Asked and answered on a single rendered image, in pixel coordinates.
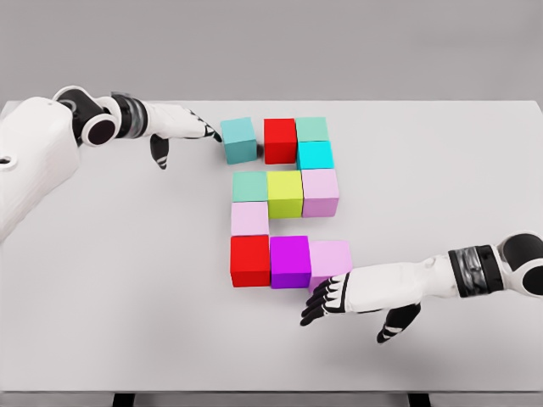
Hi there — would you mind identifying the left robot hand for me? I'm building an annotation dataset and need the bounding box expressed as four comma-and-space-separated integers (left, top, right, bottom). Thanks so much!
148, 103, 224, 170

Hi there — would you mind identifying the light pink cube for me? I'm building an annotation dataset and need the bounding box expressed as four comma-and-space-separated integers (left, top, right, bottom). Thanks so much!
307, 240, 355, 294
230, 201, 270, 237
300, 168, 341, 218

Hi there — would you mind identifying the yellow-green cube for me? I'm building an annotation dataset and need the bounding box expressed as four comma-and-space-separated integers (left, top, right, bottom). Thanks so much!
266, 170, 305, 220

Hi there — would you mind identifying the sea green cube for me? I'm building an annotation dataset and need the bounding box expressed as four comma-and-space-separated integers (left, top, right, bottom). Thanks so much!
232, 170, 269, 204
295, 116, 330, 143

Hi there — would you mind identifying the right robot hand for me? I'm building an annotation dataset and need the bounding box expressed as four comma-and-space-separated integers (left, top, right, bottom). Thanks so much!
299, 261, 423, 345

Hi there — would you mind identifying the cyan cube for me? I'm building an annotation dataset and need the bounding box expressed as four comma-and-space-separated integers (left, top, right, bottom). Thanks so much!
296, 140, 334, 171

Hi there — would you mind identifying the red cube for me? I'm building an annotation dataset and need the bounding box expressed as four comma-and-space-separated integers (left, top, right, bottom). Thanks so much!
263, 118, 298, 165
229, 235, 272, 288

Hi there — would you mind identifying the magenta cube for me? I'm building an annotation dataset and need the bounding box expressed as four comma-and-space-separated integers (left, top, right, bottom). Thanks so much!
269, 235, 312, 290

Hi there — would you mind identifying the teal cube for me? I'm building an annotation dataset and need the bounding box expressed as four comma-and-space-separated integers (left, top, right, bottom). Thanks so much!
220, 116, 259, 165

